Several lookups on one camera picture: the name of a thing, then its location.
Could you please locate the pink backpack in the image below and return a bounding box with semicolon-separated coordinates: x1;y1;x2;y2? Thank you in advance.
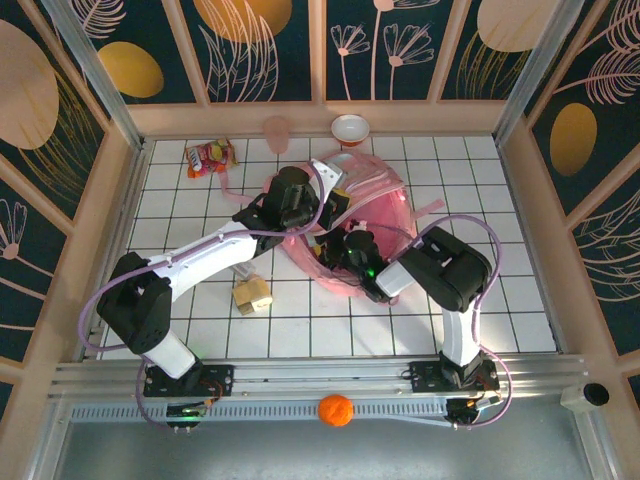
219;152;446;306

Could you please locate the beige wooden box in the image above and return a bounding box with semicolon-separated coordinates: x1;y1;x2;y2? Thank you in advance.
232;277;275;316

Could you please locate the pink plastic cup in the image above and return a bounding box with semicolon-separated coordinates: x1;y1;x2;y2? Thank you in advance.
263;116;291;154

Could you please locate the white orange bowl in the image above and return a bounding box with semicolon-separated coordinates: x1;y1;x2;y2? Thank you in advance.
330;114;371;147

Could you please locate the orange snack bag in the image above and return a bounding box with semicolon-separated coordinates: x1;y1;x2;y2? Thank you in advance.
184;139;239;180

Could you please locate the orange ball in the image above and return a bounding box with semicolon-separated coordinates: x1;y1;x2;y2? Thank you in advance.
317;393;355;429

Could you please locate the right controller board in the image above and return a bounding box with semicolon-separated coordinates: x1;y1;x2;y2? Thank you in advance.
446;394;504;430

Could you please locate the controller board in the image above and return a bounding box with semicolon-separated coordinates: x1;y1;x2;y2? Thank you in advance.
166;402;207;430
446;394;504;430

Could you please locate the left controller board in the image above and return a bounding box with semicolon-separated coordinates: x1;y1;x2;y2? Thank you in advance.
166;402;207;430

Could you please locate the grey cylinder device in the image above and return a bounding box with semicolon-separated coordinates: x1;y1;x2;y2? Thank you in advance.
559;382;611;412

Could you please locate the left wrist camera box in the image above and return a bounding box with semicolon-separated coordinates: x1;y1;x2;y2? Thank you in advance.
308;157;347;190

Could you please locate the aluminium rail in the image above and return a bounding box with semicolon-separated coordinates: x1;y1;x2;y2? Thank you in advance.
49;353;590;400

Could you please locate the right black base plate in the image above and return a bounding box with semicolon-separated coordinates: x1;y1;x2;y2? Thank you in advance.
408;359;501;394

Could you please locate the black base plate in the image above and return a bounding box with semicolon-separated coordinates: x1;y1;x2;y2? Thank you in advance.
143;363;236;399
408;359;501;394

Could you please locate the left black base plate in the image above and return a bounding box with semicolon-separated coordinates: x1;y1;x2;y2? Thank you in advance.
143;363;236;399

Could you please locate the slotted grey cable duct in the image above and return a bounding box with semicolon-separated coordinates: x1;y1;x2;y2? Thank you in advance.
69;399;451;422

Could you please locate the aluminium corner post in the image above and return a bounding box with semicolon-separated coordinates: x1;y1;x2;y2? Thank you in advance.
42;0;147;149
494;0;586;144

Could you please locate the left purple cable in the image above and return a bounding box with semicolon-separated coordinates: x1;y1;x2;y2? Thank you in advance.
80;167;331;430

